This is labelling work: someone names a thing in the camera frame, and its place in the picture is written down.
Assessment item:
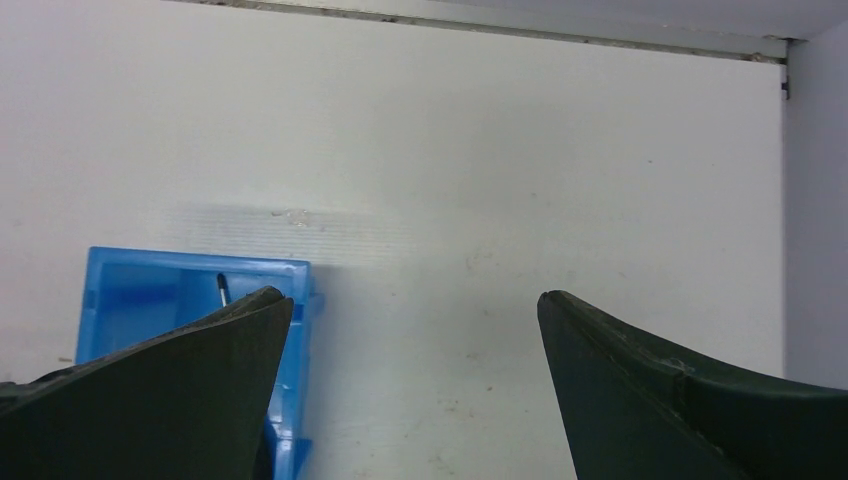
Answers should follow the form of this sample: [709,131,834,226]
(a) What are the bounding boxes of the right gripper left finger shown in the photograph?
[1,287,294,479]

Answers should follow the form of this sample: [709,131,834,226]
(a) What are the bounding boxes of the black yellow screwdriver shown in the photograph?
[216,273,229,307]

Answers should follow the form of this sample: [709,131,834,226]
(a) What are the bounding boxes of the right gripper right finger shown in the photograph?
[537,291,847,479]

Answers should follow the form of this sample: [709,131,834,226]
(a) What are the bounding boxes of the blue plastic bin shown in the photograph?
[75,247,325,480]

